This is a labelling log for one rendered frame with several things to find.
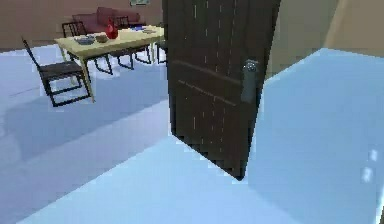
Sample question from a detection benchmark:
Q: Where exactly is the dark brown room door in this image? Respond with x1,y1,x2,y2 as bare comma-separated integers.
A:
161,0,282,181

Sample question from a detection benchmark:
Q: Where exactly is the grey door handle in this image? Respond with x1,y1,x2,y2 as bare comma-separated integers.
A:
240,59,260,105

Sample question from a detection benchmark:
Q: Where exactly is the grey plate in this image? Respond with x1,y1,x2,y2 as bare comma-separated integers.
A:
74,35,96,46

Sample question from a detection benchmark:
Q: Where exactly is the pale yellow dining table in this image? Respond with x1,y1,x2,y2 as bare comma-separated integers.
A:
54,25,165,103

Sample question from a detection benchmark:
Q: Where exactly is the red sofa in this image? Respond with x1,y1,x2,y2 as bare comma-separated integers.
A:
72,6,147,36

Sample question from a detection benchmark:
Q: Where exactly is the black dining chair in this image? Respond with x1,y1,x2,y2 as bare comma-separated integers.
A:
111,15,153,71
155,21,169,65
61,20,114,76
21,37,92,108

